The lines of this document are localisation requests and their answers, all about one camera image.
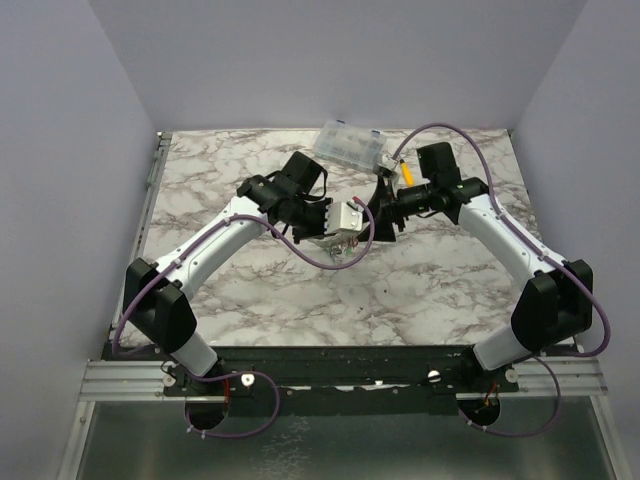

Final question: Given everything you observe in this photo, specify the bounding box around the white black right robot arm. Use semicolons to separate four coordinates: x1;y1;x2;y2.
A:
368;142;593;391

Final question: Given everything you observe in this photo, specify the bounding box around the aluminium rail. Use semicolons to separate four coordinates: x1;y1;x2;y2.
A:
79;357;608;402
125;131;173;267

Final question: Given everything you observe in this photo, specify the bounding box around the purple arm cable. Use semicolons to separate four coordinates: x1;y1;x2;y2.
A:
392;123;612;434
112;198;376;440

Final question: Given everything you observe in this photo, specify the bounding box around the yellow handled screwdriver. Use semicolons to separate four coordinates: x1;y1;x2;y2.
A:
399;159;415;187

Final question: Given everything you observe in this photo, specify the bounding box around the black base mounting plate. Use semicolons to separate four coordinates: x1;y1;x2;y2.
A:
164;345;518;416

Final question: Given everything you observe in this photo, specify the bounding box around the aluminium left side rail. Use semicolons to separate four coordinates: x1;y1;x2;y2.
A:
125;131;173;267

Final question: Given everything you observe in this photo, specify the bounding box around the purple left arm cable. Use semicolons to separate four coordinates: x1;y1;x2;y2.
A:
112;198;376;440

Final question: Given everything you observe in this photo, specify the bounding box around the aluminium front rail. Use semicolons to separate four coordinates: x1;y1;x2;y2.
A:
79;357;608;402

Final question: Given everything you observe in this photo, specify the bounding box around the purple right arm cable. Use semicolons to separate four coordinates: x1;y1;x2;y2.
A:
392;123;612;434

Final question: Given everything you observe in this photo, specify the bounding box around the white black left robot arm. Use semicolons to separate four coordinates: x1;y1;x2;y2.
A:
116;151;331;395

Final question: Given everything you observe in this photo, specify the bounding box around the clear plastic organizer box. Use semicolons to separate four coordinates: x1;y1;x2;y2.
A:
312;120;387;173

